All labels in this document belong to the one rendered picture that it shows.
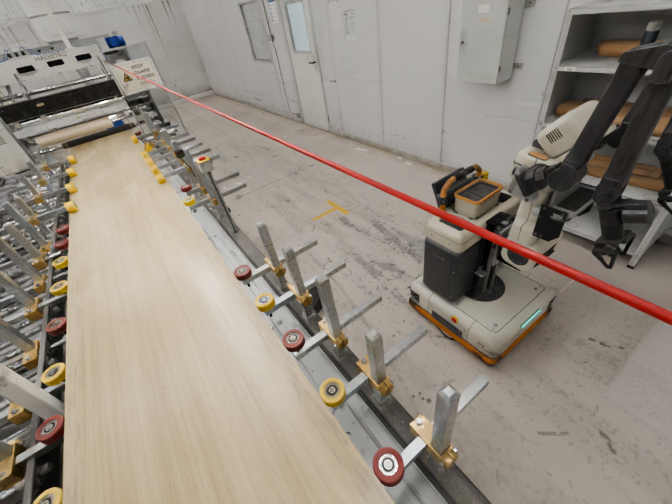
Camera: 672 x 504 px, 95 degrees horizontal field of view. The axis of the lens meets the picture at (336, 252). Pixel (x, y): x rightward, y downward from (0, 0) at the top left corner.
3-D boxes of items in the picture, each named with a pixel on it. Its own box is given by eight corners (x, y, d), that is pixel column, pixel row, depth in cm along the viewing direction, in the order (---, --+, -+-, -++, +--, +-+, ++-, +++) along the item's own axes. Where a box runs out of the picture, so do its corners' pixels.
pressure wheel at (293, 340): (301, 367, 115) (293, 350, 107) (285, 358, 119) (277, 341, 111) (313, 350, 119) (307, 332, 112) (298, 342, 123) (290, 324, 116)
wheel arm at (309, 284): (342, 264, 151) (341, 258, 148) (347, 268, 149) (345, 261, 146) (264, 313, 135) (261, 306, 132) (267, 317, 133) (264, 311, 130)
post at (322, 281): (342, 351, 132) (322, 271, 102) (347, 357, 130) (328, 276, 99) (336, 356, 131) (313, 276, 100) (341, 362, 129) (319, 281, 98)
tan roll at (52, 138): (155, 113, 416) (150, 103, 408) (156, 114, 408) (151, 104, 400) (31, 149, 363) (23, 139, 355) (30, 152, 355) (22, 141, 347)
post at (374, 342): (382, 401, 118) (373, 325, 87) (389, 408, 116) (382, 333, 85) (376, 407, 117) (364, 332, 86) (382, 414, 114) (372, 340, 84)
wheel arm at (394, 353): (420, 330, 118) (421, 323, 115) (427, 335, 116) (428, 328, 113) (329, 404, 102) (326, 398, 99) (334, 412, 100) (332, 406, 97)
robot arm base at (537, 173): (532, 165, 120) (514, 176, 115) (554, 157, 112) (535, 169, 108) (541, 185, 121) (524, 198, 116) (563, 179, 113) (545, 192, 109)
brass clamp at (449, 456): (422, 418, 95) (422, 411, 92) (459, 457, 86) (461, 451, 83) (407, 432, 93) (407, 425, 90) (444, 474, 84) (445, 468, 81)
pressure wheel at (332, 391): (344, 421, 98) (338, 405, 90) (321, 413, 101) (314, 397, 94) (352, 397, 103) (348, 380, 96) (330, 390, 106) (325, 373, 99)
